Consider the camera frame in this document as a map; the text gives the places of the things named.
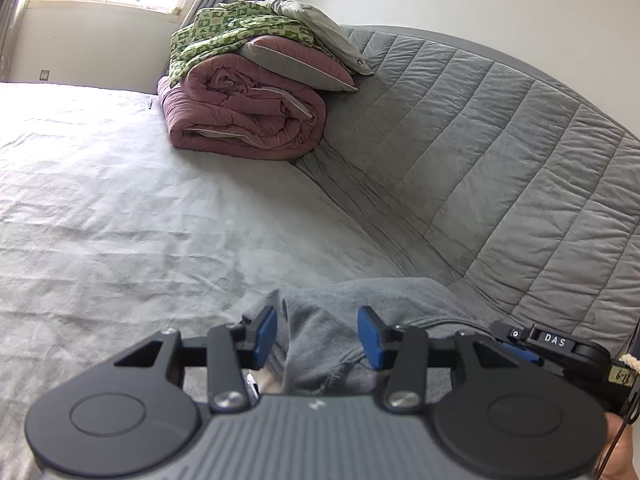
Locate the grey and pink pillow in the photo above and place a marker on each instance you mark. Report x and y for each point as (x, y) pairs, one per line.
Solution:
(300, 60)

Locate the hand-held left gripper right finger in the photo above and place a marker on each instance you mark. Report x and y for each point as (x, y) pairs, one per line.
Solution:
(372, 335)

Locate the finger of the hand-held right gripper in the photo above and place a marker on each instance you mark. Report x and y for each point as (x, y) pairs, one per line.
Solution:
(525, 354)
(510, 334)

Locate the green patterned blanket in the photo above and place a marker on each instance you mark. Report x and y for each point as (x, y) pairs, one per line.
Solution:
(215, 35)

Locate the person's right hand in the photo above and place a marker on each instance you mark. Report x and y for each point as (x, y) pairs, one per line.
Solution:
(627, 455)

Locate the grey quilted headboard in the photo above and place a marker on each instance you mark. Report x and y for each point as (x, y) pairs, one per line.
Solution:
(475, 160)

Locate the pink folded quilt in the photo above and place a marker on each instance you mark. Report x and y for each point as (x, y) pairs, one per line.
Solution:
(225, 110)

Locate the grey bed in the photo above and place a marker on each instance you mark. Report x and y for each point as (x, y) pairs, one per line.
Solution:
(125, 210)

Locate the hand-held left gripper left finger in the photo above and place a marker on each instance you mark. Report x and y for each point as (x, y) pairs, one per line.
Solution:
(265, 332)

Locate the grey t-shirt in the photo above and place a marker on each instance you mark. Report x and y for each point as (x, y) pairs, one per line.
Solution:
(320, 330)

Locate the wall socket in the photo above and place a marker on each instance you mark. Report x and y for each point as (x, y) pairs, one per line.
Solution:
(44, 75)

